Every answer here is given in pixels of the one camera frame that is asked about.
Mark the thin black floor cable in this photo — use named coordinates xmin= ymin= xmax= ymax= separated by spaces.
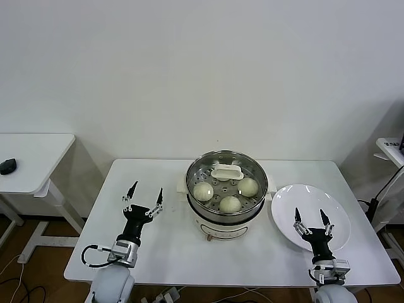
xmin=21 ymin=285 xmax=45 ymax=303

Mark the white steamed baozi bun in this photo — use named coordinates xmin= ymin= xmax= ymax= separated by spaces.
xmin=236 ymin=177 xmax=259 ymax=196
xmin=193 ymin=182 xmax=215 ymax=202
xmin=219 ymin=195 xmax=243 ymax=214

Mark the perforated steel steamer basket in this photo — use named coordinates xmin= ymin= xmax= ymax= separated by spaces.
xmin=184 ymin=150 xmax=269 ymax=223

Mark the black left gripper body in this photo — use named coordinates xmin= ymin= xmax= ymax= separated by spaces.
xmin=118 ymin=204 xmax=152 ymax=244

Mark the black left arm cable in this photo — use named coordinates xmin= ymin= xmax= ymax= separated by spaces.
xmin=81 ymin=244 xmax=115 ymax=270

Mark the white table with label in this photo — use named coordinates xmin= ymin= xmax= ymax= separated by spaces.
xmin=369 ymin=136 xmax=404 ymax=263

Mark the white electric cooker pot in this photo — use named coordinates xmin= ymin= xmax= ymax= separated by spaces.
xmin=175 ymin=175 xmax=275 ymax=242

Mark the white power strip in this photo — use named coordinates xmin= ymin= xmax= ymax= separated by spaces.
xmin=138 ymin=283 xmax=181 ymax=303

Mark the round white plate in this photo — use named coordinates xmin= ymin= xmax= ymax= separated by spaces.
xmin=270 ymin=183 xmax=351 ymax=253

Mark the thin white floor cable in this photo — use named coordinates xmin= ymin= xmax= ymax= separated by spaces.
xmin=0 ymin=254 xmax=26 ymax=303

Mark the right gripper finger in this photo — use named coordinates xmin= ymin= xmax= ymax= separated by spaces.
xmin=319 ymin=208 xmax=335 ymax=237
xmin=293 ymin=206 xmax=312 ymax=237

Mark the round glass pot lid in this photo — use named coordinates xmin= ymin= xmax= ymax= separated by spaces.
xmin=185 ymin=150 xmax=269 ymax=222

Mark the black computer mouse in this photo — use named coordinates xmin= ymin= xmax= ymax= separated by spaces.
xmin=0 ymin=158 xmax=16 ymax=176

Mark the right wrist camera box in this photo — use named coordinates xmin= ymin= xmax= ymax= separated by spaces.
xmin=333 ymin=258 xmax=352 ymax=276

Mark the white side table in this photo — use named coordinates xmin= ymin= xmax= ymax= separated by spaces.
xmin=0 ymin=133 xmax=86 ymax=265

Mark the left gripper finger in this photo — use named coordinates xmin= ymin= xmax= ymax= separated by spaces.
xmin=121 ymin=181 xmax=139 ymax=212
xmin=144 ymin=187 xmax=164 ymax=219

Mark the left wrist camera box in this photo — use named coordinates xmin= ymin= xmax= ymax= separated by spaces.
xmin=108 ymin=241 xmax=140 ymax=268

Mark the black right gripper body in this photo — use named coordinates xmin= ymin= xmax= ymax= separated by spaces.
xmin=300 ymin=227 xmax=335 ymax=262

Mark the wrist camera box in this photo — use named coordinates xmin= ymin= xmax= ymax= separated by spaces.
xmin=108 ymin=241 xmax=140 ymax=268
xmin=333 ymin=258 xmax=352 ymax=276

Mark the black power adapter cable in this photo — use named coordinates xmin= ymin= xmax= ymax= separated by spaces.
xmin=357 ymin=163 xmax=404 ymax=223

